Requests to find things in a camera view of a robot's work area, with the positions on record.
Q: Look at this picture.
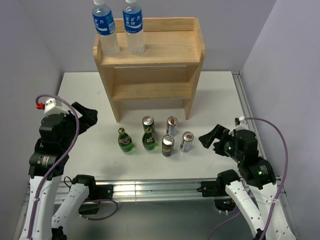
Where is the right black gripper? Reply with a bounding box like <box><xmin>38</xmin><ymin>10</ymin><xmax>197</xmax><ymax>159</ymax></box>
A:
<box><xmin>198</xmin><ymin>123</ymin><xmax>243</xmax><ymax>162</ymax></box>

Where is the silver blue can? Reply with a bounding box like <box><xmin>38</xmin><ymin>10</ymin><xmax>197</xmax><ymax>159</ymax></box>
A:
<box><xmin>166</xmin><ymin>116</ymin><xmax>178</xmax><ymax>136</ymax></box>
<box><xmin>180</xmin><ymin>131</ymin><xmax>194</xmax><ymax>153</ymax></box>

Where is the green glass bottle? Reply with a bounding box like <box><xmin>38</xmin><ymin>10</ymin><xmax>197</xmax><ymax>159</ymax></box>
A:
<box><xmin>118</xmin><ymin>127</ymin><xmax>133</xmax><ymax>152</ymax></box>
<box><xmin>142</xmin><ymin>126</ymin><xmax>156</xmax><ymax>151</ymax></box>

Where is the black gold can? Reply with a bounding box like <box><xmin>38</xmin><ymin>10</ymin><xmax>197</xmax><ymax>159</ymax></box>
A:
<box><xmin>161</xmin><ymin>134</ymin><xmax>175</xmax><ymax>157</ymax></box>
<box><xmin>142</xmin><ymin>115</ymin><xmax>156</xmax><ymax>134</ymax></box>

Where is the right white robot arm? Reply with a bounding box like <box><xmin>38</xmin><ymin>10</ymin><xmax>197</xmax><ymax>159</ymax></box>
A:
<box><xmin>198</xmin><ymin>124</ymin><xmax>296</xmax><ymax>240</ymax></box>

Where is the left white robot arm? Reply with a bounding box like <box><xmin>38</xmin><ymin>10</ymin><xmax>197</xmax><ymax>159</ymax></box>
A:
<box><xmin>20</xmin><ymin>98</ymin><xmax>98</xmax><ymax>240</ymax></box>

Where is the wooden two-tier shelf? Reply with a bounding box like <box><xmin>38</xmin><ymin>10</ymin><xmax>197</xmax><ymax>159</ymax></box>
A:
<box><xmin>93</xmin><ymin>17</ymin><xmax>206</xmax><ymax>122</ymax></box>

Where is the left water bottle blue label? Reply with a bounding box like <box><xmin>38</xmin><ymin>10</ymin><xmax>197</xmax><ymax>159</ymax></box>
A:
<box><xmin>92</xmin><ymin>0</ymin><xmax>120</xmax><ymax>57</ymax></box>

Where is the water bottle blue label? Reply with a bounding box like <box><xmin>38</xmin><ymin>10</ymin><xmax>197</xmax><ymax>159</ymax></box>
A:
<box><xmin>92</xmin><ymin>0</ymin><xmax>120</xmax><ymax>57</ymax></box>
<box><xmin>122</xmin><ymin>0</ymin><xmax>145</xmax><ymax>55</ymax></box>

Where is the right water bottle blue label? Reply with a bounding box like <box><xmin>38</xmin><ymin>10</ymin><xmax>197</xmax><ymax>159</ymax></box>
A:
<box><xmin>122</xmin><ymin>0</ymin><xmax>145</xmax><ymax>55</ymax></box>

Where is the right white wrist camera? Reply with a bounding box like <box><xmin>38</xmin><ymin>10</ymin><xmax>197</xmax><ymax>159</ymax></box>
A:
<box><xmin>229</xmin><ymin>116</ymin><xmax>248</xmax><ymax>136</ymax></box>

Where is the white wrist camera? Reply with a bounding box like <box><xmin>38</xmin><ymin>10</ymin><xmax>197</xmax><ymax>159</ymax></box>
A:
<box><xmin>35</xmin><ymin>98</ymin><xmax>68</xmax><ymax>116</ymax></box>
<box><xmin>229</xmin><ymin>116</ymin><xmax>248</xmax><ymax>136</ymax></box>

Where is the right side aluminium rail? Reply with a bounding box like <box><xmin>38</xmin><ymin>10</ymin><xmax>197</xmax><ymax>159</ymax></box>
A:
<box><xmin>231</xmin><ymin>71</ymin><xmax>266</xmax><ymax>159</ymax></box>

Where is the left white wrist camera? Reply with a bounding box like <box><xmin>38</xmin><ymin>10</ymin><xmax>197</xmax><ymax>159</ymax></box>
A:
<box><xmin>35</xmin><ymin>98</ymin><xmax>68</xmax><ymax>116</ymax></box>

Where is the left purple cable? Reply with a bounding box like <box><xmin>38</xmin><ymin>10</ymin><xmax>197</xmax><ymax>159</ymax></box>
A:
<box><xmin>26</xmin><ymin>93</ymin><xmax>81</xmax><ymax>238</ymax></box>

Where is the purple cable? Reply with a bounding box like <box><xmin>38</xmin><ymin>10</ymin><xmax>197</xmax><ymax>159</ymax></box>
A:
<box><xmin>26</xmin><ymin>93</ymin><xmax>81</xmax><ymax>238</ymax></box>
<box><xmin>207</xmin><ymin>116</ymin><xmax>289</xmax><ymax>240</ymax></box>

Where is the aluminium mounting rail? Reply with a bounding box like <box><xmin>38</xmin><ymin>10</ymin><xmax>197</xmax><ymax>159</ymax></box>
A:
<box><xmin>96</xmin><ymin>178</ymin><xmax>215</xmax><ymax>203</ymax></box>

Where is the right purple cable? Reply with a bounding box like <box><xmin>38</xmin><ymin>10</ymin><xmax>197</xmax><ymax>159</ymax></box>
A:
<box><xmin>207</xmin><ymin>116</ymin><xmax>289</xmax><ymax>240</ymax></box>

